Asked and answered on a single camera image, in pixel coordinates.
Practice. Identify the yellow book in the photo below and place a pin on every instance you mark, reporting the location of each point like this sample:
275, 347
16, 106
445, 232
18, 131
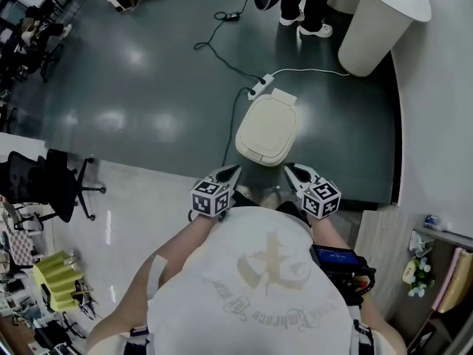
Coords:
462, 283

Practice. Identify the white power strip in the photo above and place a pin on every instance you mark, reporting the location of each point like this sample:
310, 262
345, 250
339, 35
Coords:
260, 86

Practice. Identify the person's left forearm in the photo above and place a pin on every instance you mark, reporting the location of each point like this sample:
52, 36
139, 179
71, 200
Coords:
177, 250

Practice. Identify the person's white printed t-shirt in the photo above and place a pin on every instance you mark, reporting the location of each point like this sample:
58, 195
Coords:
240, 272

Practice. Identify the white curved reception counter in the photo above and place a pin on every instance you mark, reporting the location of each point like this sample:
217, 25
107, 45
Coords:
377, 24

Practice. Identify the black mesh office chair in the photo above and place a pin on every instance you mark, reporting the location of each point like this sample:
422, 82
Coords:
51, 187

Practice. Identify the person's leg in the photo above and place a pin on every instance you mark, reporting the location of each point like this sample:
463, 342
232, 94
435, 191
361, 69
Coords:
267, 199

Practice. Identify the pink book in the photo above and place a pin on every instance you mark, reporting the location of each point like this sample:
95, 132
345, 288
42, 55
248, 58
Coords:
449, 276

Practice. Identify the person's right forearm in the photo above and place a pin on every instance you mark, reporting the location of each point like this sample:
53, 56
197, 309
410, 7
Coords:
329, 231

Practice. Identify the yellow-green ribbed foam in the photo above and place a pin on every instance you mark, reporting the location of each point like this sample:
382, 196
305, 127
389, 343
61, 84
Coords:
55, 279

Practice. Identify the metal tool clutter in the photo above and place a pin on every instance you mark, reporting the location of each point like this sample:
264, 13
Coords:
85, 301

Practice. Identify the blue white packet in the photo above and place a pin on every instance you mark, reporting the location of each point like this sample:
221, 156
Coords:
435, 222

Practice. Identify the black swivel chair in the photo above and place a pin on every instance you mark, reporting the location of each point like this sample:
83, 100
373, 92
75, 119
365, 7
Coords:
50, 59

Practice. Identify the clear tissue packet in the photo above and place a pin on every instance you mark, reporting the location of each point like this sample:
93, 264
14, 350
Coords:
419, 243

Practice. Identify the black device with blue screen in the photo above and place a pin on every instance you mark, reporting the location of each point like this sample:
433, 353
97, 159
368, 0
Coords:
340, 263

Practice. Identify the cream lidded trash bin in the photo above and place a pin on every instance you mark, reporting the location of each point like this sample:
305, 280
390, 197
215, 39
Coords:
268, 128

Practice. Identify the person's black shorts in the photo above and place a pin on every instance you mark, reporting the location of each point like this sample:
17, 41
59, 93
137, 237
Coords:
292, 210

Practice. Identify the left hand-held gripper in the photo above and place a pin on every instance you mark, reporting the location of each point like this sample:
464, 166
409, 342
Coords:
208, 198

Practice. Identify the black power adapter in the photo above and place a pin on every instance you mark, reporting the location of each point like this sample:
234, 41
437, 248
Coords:
233, 16

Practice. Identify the light wooden shelf unit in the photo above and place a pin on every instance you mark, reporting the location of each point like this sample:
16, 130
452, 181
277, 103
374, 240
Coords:
384, 242

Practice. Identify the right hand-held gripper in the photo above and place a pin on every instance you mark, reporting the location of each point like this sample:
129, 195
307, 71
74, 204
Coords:
321, 200

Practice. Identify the white flower decoration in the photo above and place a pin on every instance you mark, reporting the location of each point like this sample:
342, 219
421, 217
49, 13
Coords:
419, 277

